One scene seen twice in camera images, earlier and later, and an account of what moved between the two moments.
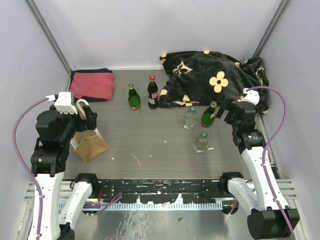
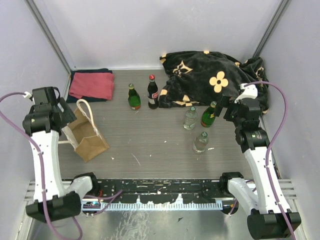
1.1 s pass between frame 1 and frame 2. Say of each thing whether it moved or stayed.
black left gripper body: moved
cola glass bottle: stayed
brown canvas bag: stayed
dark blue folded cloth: stayed
